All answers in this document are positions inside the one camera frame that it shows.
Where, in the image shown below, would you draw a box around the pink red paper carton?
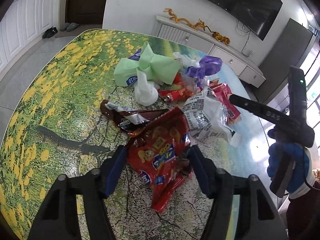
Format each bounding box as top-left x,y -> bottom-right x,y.
208,79 -> 241,125

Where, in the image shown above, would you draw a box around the white printed snack bag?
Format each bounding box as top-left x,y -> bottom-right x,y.
182,88 -> 242,147

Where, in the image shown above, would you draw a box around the red biscuit snack bag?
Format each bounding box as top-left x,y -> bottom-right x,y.
127,107 -> 192,213

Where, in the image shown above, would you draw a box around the purple plastic bag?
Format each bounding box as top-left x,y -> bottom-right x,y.
185,55 -> 222,87

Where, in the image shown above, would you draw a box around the clear white plastic bag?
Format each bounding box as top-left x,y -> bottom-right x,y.
172,52 -> 199,69

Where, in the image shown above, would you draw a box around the brown chocolate wrapper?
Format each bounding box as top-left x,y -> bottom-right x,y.
100,100 -> 169,137

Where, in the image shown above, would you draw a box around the small white plastic bag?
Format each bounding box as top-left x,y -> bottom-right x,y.
134,70 -> 158,107

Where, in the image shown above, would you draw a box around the light green plastic bag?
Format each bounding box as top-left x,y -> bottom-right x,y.
113,42 -> 182,87

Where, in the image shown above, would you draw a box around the small purple bag wad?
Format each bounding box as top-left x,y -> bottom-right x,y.
129,48 -> 142,61

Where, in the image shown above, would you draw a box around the red chip wrapper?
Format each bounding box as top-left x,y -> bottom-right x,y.
158,86 -> 198,102

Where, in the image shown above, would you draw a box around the blue white gloved right hand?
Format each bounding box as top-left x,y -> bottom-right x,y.
267,126 -> 319,199

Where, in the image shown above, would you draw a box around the white TV cabinet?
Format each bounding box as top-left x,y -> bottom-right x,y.
152,15 -> 266,88

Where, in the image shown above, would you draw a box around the grey tall cabinet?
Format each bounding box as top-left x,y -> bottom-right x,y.
253,19 -> 319,104

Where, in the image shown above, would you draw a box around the white power strip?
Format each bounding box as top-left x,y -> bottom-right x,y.
248,51 -> 254,59

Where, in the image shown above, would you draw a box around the golden tiger figurine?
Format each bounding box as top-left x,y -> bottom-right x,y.
212,31 -> 231,46

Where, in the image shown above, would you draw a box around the golden dragon figurine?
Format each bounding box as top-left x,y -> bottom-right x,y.
163,8 -> 206,30

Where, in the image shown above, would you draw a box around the black shoes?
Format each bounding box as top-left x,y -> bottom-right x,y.
42,27 -> 58,39

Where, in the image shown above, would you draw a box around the grey slippers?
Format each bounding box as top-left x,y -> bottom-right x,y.
60,23 -> 79,31

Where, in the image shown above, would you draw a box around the brown door mat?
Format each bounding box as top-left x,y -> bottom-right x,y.
54,24 -> 102,38

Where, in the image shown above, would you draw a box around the white lower shoe cabinet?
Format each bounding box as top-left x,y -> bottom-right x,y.
1,0 -> 53,70

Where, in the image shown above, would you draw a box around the dark brown entrance door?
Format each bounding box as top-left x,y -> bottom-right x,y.
65,0 -> 106,25

